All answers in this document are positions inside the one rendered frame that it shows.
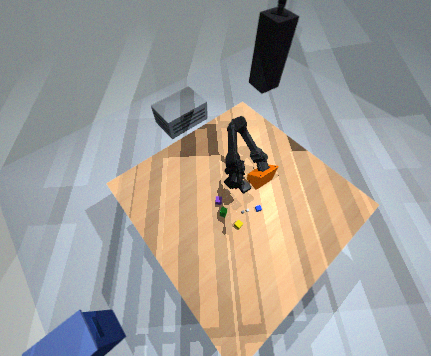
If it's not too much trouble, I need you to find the yellow block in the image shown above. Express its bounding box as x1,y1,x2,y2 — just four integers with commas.
234,219,243,230

